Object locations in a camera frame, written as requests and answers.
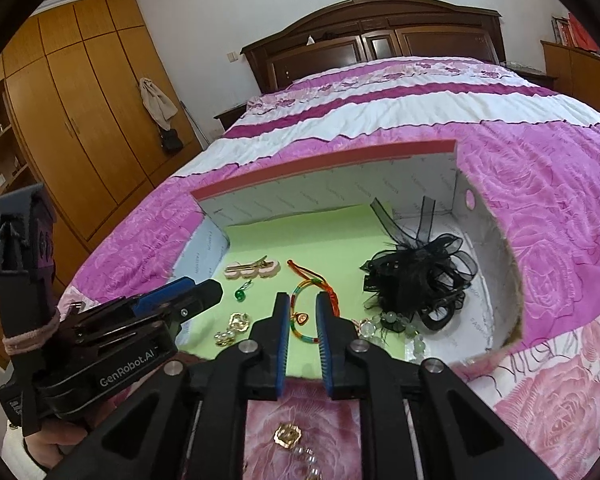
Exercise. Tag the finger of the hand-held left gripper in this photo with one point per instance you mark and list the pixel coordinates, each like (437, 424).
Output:
(200, 297)
(160, 295)

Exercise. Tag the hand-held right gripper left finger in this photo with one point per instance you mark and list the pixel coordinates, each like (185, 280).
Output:
(280, 350)

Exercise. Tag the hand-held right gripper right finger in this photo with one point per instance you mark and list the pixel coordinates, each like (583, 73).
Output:
(325, 350)

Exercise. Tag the green bead earring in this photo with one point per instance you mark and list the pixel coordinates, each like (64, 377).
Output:
(240, 294)

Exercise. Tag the pink flower hair clip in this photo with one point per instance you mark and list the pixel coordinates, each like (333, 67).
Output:
(252, 270)

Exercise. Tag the black feather hair accessory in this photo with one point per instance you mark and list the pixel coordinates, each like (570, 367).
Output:
(410, 270)

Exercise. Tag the red cardboard box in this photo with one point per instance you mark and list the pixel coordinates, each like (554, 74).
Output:
(330, 185)

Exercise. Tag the person's left hand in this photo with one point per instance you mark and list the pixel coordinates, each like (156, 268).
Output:
(50, 442)

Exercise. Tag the pink elastic band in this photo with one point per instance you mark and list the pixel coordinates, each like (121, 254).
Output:
(30, 337)

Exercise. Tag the green paper liner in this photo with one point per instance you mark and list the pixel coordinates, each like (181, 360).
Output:
(260, 240)

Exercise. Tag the black hanging bag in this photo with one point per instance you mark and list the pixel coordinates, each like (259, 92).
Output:
(171, 142)

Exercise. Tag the white stick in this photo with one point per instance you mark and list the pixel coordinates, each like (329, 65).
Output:
(192, 125)

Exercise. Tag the dark wooden nightstand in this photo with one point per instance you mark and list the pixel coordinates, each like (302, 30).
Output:
(530, 74)
(227, 116)

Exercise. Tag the beige hanging cloth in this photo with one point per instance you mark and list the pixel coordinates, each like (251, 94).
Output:
(157, 105)

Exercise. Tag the open wooden shelf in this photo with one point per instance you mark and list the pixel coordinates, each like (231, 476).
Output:
(0, 175)

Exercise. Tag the wooden wardrobe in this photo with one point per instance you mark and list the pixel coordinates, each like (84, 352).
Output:
(80, 110)

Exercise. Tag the pink floral bedspread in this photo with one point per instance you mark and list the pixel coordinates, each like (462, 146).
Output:
(530, 185)

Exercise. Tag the dark wooden headboard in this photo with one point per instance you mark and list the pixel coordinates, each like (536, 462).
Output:
(330, 55)

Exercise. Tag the low wooden cabinet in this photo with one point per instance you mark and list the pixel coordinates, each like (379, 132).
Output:
(575, 75)

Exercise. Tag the wall switch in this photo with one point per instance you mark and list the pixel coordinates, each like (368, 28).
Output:
(234, 55)

